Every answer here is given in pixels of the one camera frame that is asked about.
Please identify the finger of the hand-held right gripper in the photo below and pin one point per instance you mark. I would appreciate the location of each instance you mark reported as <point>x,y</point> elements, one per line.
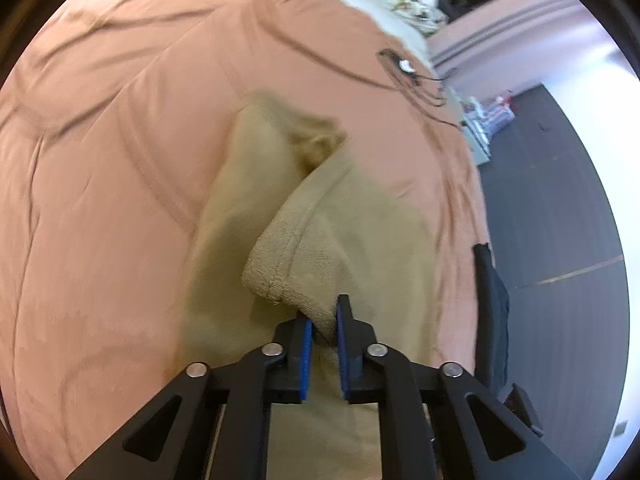
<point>525,405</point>

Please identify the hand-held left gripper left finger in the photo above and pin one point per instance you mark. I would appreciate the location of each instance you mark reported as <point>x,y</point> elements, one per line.
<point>305,355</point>

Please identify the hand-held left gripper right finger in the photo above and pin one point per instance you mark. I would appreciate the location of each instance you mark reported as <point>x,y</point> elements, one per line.
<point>342,350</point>

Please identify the olive cat print t-shirt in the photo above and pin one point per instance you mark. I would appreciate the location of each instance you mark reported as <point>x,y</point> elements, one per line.
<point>350,220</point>

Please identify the black cloth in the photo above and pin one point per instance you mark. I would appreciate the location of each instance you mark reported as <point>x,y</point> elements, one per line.
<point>495,310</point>

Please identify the white nightstand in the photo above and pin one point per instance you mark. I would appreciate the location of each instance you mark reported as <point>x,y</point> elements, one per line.
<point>480,152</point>

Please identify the orange blanket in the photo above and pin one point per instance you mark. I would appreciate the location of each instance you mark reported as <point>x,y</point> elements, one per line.
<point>125,135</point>

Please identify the small black white device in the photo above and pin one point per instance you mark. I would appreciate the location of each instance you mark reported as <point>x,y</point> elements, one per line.
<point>406,65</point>

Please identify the cream patterned duvet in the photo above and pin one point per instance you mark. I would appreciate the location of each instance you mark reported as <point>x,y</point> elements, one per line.
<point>395,25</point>

